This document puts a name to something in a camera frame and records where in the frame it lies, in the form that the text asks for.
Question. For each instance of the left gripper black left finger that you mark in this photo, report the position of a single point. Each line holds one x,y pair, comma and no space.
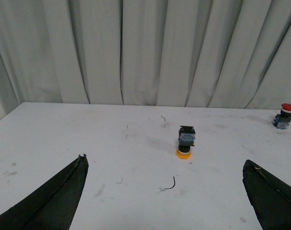
53,205

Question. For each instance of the red mushroom push button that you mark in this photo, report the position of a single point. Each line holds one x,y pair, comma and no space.
283,119

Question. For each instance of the grey pleated curtain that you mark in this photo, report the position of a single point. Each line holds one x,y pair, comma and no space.
191,53

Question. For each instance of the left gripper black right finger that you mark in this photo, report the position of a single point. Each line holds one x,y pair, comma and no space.
269,196

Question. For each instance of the yellow push button switch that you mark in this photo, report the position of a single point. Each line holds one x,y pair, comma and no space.
186,140

